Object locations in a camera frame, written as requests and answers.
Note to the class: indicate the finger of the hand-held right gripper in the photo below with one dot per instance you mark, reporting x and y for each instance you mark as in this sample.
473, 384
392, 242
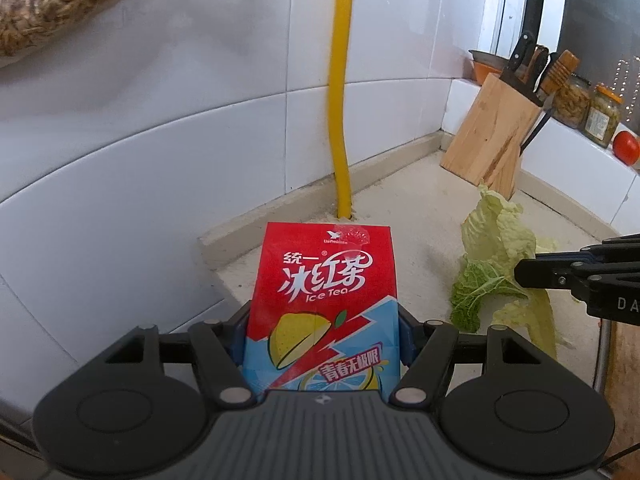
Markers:
615, 250
545, 272

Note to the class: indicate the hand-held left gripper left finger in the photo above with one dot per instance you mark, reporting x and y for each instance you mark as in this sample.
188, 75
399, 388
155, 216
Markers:
235, 335

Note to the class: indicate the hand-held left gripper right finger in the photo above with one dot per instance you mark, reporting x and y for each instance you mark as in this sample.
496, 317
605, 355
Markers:
412, 335

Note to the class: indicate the pale napa cabbage leaf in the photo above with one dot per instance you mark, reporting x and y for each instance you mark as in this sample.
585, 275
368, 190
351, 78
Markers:
500, 230

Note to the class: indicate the green leafy vegetable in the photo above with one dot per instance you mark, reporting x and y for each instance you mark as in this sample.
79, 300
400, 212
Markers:
475, 290

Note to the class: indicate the red and blue drink carton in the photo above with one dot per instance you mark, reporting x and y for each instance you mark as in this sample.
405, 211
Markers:
325, 280

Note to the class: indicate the metal counter edge strip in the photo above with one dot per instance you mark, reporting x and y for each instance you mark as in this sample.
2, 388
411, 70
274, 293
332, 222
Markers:
602, 355

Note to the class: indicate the wooden cutting board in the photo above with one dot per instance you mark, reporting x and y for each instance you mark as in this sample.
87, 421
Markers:
625, 385

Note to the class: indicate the red tomato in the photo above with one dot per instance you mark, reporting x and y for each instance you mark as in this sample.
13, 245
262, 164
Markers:
627, 147

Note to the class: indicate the glass jar of green pickles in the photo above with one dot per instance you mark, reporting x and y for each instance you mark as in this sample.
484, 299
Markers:
602, 117

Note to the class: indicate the wooden knife block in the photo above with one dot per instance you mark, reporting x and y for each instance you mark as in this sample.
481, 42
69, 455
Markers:
490, 135

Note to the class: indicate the glass jar of yellow pickles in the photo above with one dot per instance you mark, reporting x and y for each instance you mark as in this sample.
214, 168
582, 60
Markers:
572, 102

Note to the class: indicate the yellow pipe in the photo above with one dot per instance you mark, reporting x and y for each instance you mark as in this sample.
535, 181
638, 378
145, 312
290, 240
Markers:
342, 85

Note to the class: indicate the bag of dried brown food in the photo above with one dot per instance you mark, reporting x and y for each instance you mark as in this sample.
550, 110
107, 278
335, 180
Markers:
50, 10

